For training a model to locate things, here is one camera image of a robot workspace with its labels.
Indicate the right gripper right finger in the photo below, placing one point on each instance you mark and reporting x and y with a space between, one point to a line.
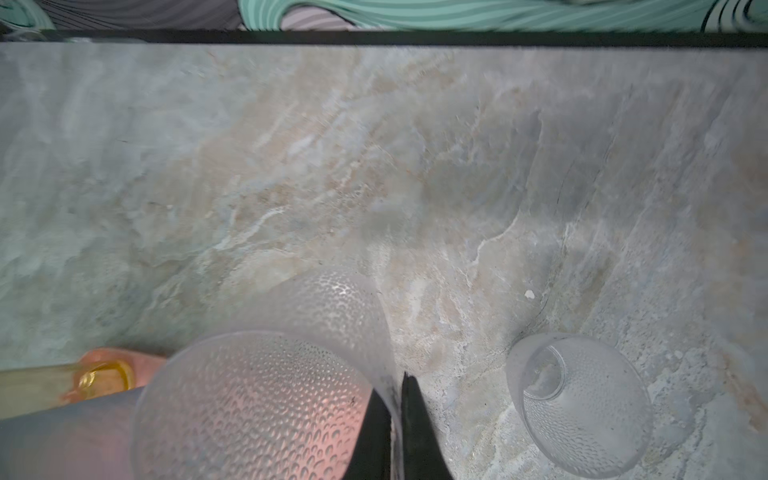
422 457

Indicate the pink tray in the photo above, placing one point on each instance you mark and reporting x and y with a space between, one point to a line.
132 363

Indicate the yellow plastic cup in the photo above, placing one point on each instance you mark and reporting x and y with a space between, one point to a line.
30 390

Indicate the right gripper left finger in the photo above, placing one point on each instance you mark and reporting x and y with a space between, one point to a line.
371 457

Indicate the blue plastic cup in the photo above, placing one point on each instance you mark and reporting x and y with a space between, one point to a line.
86 440

